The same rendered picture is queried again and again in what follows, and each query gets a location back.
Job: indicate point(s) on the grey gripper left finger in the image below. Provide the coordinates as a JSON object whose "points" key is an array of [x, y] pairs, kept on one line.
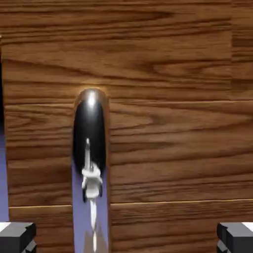
{"points": [[13, 237]]}

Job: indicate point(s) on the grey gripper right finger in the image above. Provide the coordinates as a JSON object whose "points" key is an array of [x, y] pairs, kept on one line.
{"points": [[237, 239]]}

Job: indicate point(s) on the brown wooden cabinet door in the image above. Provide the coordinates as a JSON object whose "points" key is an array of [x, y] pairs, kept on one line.
{"points": [[168, 227], [158, 59]]}

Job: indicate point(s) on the brown wooden cabinet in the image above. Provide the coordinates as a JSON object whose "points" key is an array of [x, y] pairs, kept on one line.
{"points": [[242, 59]]}

